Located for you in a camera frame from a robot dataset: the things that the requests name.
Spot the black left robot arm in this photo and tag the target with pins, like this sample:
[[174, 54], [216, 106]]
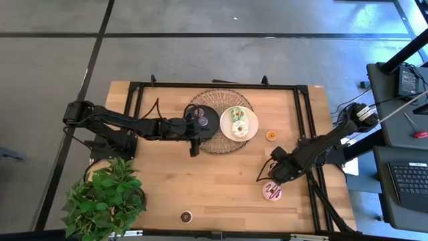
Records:
[[117, 120]]

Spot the dark keyboard tray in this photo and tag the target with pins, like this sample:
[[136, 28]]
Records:
[[382, 187]]

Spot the green leafy plant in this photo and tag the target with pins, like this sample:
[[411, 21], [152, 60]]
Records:
[[103, 197]]

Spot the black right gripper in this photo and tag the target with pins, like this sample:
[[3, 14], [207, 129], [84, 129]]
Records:
[[289, 167]]

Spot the small chocolate donut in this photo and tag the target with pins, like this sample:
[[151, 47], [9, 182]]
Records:
[[183, 214]]

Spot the pink iced donut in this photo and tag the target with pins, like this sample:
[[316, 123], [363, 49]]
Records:
[[267, 194]]

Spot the small purple donut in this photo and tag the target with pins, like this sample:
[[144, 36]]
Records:
[[200, 120]]

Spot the black slanted pole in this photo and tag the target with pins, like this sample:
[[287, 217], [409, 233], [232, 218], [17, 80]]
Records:
[[404, 52]]

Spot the white round plate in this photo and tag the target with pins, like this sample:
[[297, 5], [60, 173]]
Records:
[[250, 125]]

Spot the pale yellow iced donut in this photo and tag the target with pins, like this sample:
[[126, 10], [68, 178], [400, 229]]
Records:
[[235, 134]]

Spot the grey side desk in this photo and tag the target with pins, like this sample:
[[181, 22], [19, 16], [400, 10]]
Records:
[[384, 87]]

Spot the black keyboard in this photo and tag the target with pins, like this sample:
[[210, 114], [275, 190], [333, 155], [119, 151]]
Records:
[[411, 180]]

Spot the small orange donut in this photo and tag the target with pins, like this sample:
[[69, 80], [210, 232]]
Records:
[[268, 133]]

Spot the white paper sheet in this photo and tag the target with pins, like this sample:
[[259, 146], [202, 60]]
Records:
[[351, 167]]

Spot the round woven placemat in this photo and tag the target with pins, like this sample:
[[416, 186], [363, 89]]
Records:
[[217, 97]]

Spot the black aluminium table frame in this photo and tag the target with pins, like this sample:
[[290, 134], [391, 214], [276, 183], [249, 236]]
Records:
[[217, 85]]

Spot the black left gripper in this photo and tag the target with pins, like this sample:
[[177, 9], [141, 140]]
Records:
[[180, 129]]

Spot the green iced donut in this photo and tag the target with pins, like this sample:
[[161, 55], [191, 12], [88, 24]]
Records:
[[232, 112]]

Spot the black round plate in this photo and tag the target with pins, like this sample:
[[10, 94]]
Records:
[[212, 129]]

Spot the black power adapter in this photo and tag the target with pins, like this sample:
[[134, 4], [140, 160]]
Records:
[[408, 82]]

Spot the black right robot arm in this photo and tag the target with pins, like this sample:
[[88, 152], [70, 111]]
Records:
[[334, 137]]

